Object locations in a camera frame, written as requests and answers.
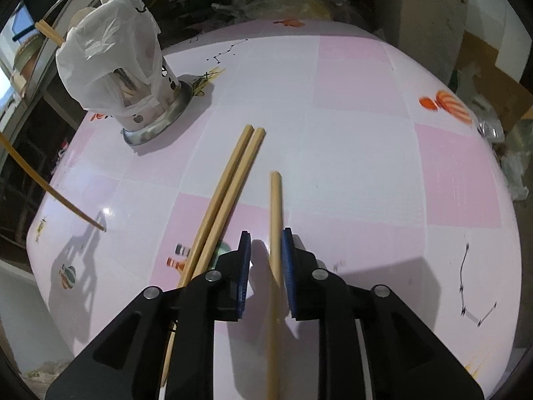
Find white plastic liner bag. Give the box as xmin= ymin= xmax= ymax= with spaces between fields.
xmin=55 ymin=0 xmax=164 ymax=118

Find wooden chopstick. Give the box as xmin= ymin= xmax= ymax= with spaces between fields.
xmin=160 ymin=124 xmax=255 ymax=389
xmin=183 ymin=127 xmax=267 ymax=288
xmin=34 ymin=20 xmax=66 ymax=46
xmin=0 ymin=132 xmax=106 ymax=231
xmin=266 ymin=170 xmax=285 ymax=400

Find crumpled clear plastic bags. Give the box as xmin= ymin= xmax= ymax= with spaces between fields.
xmin=454 ymin=62 xmax=531 ymax=203

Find stacked basins on counter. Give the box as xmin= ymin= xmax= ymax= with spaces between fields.
xmin=12 ymin=33 xmax=44 ymax=92

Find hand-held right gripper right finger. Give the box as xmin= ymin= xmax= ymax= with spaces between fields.
xmin=281 ymin=227 xmax=485 ymax=400

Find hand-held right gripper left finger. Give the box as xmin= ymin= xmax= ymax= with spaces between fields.
xmin=45 ymin=230 xmax=252 ymax=400

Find cardboard box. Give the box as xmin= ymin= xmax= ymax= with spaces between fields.
xmin=452 ymin=29 xmax=533 ymax=134

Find black glass-door appliance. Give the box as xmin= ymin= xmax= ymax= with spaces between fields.
xmin=12 ymin=3 xmax=37 ymax=44

